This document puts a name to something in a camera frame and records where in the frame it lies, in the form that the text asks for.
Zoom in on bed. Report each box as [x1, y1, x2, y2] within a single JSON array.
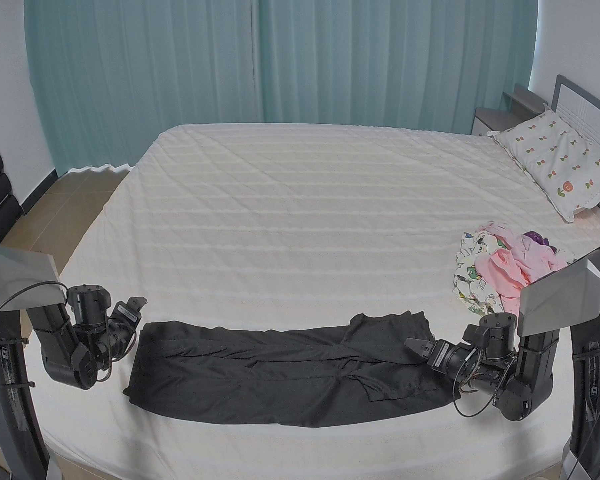
[[25, 74, 600, 474]]

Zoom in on white printed garment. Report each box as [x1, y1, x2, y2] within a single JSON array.
[[451, 228, 503, 315]]

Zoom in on white printed pillow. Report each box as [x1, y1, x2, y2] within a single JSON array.
[[492, 104, 600, 224]]

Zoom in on purple garment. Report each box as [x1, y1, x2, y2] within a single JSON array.
[[524, 230, 571, 256]]

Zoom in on grey white bedside table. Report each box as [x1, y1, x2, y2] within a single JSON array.
[[472, 83, 548, 136]]

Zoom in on black T-shirt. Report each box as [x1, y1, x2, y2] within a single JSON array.
[[123, 310, 456, 428]]

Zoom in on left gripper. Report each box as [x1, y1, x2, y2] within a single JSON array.
[[109, 296, 148, 343]]

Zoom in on pink garment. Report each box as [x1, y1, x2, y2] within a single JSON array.
[[475, 220, 571, 314]]

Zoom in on blue-green curtain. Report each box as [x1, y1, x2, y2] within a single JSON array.
[[24, 0, 538, 174]]

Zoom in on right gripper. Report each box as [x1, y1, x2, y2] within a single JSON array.
[[405, 338, 465, 376]]

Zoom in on black cable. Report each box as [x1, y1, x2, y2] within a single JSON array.
[[452, 363, 498, 417], [0, 280, 70, 331], [97, 343, 133, 382]]

